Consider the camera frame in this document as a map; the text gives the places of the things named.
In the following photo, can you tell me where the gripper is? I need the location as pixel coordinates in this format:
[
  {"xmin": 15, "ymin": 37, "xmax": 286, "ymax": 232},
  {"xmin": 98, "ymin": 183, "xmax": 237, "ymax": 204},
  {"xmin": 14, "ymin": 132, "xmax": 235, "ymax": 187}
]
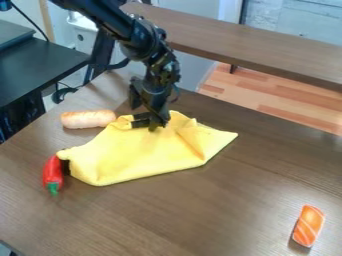
[{"xmin": 126, "ymin": 75, "xmax": 174, "ymax": 132}]

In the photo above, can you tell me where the yellow cloth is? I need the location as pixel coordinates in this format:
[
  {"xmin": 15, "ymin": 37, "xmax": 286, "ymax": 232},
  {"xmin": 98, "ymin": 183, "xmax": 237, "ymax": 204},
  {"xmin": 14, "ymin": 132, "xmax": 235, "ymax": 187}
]
[{"xmin": 54, "ymin": 109, "xmax": 240, "ymax": 187}]

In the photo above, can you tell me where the toy sausage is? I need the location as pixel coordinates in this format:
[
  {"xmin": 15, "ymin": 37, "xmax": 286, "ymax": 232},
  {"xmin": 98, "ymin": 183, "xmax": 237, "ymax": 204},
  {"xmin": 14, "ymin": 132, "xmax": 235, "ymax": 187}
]
[{"xmin": 60, "ymin": 109, "xmax": 118, "ymax": 130}]

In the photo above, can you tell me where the red toy pepper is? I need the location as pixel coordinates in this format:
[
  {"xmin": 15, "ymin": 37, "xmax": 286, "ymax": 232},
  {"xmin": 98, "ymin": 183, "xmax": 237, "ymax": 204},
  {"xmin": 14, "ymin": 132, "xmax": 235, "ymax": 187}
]
[{"xmin": 41, "ymin": 154, "xmax": 66, "ymax": 197}]

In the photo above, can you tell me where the black desk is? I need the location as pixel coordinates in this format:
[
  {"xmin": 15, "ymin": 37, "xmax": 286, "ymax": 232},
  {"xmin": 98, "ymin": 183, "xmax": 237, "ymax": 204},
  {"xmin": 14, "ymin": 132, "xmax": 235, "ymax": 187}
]
[{"xmin": 0, "ymin": 19, "xmax": 94, "ymax": 144}]

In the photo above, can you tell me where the wooden shelf board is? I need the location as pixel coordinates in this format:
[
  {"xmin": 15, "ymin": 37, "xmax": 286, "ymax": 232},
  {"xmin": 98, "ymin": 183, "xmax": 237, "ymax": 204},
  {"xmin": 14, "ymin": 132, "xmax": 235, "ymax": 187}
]
[{"xmin": 118, "ymin": 1, "xmax": 342, "ymax": 92}]

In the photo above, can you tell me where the orange toy salmon sushi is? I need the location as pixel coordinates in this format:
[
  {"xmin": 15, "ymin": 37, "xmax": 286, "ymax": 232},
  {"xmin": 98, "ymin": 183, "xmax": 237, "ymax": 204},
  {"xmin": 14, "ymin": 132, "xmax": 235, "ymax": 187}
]
[{"xmin": 291, "ymin": 204, "xmax": 328, "ymax": 249}]

